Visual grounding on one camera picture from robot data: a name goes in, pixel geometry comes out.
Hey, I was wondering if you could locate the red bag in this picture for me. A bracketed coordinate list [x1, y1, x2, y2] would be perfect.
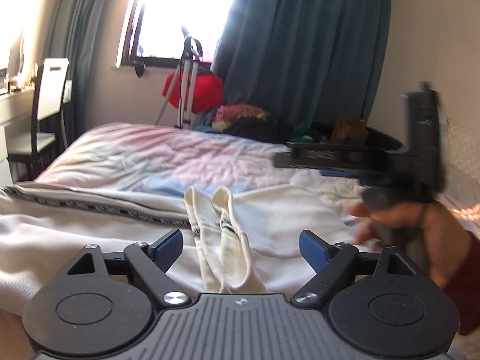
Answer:
[161, 70, 226, 114]

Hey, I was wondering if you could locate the dark wooden chair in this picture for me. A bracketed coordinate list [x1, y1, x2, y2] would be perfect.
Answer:
[7, 58, 69, 180]

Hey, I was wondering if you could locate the pile of colourful clothes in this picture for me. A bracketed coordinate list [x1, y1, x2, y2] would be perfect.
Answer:
[193, 103, 313, 144]

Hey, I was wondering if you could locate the white desk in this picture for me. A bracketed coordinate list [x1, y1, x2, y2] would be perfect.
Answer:
[1, 88, 34, 186]

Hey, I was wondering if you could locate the black armchair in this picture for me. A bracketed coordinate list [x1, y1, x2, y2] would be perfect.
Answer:
[307, 117, 403, 150]

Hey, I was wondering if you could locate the person's right hand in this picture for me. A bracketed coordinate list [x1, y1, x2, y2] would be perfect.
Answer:
[350, 202, 472, 288]

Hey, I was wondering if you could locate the cream quilted headboard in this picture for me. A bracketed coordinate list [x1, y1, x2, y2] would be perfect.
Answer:
[441, 118, 479, 185]

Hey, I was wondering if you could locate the teal curtain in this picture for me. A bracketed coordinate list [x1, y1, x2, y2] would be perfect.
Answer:
[212, 0, 391, 125]

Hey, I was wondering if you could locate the brown paper bag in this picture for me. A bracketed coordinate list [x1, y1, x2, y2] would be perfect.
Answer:
[330, 116, 368, 146]

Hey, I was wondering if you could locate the cream white garment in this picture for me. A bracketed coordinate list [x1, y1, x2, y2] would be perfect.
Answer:
[1, 183, 353, 314]

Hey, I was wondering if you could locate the pastel pink blue bedspread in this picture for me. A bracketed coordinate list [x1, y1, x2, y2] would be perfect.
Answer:
[36, 123, 362, 200]

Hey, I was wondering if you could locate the silver tripod stand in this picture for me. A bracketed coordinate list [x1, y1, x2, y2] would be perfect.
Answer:
[154, 27, 203, 129]

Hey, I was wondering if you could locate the window with dark frame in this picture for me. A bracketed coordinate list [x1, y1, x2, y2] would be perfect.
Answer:
[117, 0, 233, 68]

